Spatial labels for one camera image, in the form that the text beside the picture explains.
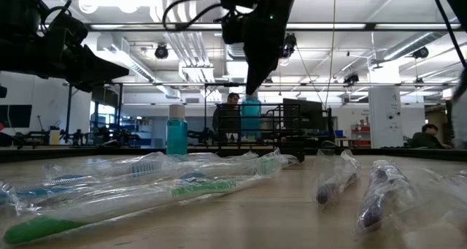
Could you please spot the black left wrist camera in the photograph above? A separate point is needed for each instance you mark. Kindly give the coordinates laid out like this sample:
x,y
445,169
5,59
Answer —
x,y
67,30

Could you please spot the red shelf unit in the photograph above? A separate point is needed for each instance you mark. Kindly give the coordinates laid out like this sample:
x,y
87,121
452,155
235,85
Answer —
x,y
361,130

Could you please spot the black aluminium table frame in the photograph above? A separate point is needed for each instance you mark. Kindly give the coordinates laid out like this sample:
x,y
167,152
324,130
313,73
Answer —
x,y
73,152

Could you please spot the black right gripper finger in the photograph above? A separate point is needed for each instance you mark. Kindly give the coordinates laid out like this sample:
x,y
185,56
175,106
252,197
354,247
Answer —
x,y
257,70

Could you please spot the black background robot arm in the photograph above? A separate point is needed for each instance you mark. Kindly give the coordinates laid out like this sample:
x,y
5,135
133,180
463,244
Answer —
x,y
116,136
76,136
200,135
34,135

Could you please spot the purple toothbrush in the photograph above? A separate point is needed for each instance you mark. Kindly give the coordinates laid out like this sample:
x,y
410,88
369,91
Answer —
x,y
324,192
372,214

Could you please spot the black wall screen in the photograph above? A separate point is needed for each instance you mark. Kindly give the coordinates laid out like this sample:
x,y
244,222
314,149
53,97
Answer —
x,y
16,115

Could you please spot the yellow and white container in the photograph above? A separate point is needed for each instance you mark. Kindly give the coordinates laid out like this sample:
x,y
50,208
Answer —
x,y
54,137

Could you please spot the white square pillar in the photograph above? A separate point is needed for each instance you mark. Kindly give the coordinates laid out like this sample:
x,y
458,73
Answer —
x,y
385,128

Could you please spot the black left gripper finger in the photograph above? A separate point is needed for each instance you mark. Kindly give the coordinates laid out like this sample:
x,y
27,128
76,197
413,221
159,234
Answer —
x,y
96,66
87,85

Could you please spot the black ceiling camera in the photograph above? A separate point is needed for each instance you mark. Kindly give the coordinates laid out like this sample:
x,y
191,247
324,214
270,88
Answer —
x,y
291,42
421,53
352,78
161,52

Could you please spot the blue storage box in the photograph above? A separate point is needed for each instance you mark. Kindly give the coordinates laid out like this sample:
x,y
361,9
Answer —
x,y
339,133

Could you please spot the green toothbrush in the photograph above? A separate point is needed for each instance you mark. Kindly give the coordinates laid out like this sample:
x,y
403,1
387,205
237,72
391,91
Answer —
x,y
40,229
269,165

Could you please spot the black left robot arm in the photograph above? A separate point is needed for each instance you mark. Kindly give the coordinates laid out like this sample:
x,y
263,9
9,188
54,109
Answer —
x,y
16,19

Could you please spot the black background workstation frame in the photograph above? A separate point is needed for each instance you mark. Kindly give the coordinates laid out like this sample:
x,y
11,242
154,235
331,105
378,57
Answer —
x,y
68,110

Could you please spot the black overhead frame beam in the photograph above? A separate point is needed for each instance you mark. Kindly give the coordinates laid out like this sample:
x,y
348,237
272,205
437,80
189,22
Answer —
x,y
370,26

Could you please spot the person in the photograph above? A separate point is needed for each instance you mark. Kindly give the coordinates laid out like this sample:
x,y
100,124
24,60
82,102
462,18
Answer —
x,y
427,139
233,98

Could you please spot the blue toothbrush in clear wrapper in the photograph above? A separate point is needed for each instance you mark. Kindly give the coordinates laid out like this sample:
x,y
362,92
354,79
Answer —
x,y
146,167

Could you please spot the black desk monitor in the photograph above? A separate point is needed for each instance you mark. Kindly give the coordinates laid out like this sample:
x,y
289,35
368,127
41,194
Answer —
x,y
312,117

